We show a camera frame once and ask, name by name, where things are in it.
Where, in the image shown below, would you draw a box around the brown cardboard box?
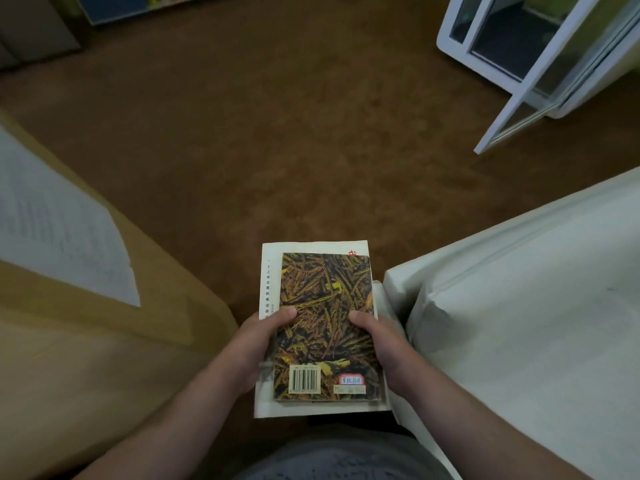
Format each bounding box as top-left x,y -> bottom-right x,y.
0,111 -> 240,480

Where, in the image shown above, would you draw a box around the white paperback book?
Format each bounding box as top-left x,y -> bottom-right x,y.
253,240 -> 392,419

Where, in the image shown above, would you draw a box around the white cabinet glass door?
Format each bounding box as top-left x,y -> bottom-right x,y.
473,0 -> 640,156

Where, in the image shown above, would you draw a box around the white cloth-covered sofa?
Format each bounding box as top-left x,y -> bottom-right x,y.
372,167 -> 640,480

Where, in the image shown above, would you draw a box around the blue board with white frame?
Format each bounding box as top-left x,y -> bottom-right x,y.
75,0 -> 221,26

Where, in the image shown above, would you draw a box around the person's right hand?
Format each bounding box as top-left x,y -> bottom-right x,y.
348,311 -> 426,398

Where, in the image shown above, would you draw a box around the person's right forearm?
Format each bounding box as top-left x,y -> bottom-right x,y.
394,362 -> 593,480

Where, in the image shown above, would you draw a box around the person's left hand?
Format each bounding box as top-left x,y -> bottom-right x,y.
218,307 -> 298,398

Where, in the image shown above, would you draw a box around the person's left forearm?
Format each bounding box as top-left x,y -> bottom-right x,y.
75,357 -> 246,480

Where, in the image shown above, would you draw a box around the grey box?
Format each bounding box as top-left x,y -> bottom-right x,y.
0,0 -> 83,71

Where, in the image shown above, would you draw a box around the white printed paper sheet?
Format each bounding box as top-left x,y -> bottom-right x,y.
0,126 -> 141,308

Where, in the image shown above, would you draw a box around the dark book with yellow leaves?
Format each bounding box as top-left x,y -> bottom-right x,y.
272,253 -> 385,403

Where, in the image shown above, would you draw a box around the person's grey shorts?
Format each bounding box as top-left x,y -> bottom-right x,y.
235,429 -> 453,480

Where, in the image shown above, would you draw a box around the white glass-door cabinet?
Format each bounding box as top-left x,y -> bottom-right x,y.
436,0 -> 640,119

